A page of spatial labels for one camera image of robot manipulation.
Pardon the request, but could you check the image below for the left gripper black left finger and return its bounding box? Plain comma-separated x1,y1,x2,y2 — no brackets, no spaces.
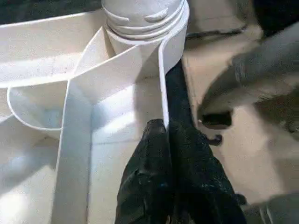
115,118,174,224

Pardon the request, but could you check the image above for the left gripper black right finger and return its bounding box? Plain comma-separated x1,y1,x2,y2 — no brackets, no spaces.
168,121,246,224

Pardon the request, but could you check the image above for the white plastic table top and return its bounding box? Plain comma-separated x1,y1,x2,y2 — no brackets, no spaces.
0,3,190,224

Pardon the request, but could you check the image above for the white plastic table leg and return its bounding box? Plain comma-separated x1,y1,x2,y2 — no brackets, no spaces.
102,0,189,44

